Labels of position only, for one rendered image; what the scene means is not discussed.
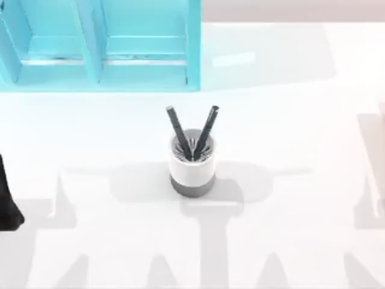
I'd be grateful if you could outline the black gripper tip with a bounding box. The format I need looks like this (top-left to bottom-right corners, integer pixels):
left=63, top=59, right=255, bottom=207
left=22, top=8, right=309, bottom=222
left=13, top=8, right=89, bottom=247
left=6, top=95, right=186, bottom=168
left=0, top=154, right=25, bottom=232

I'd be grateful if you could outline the white and grey pen holder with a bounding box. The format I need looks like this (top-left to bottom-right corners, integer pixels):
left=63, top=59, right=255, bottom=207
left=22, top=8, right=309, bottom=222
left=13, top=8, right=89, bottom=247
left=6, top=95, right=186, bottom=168
left=168, top=129, right=218, bottom=200

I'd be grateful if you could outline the light blue rack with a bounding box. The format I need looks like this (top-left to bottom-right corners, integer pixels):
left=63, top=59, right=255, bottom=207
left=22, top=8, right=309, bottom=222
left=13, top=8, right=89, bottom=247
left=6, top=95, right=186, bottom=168
left=0, top=0, right=202, bottom=93

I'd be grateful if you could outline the dark grey pen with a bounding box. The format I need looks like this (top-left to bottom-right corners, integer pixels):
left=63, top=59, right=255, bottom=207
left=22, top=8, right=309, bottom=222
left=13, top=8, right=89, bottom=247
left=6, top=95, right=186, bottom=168
left=165, top=105, right=193, bottom=161
left=192, top=105, right=220, bottom=161

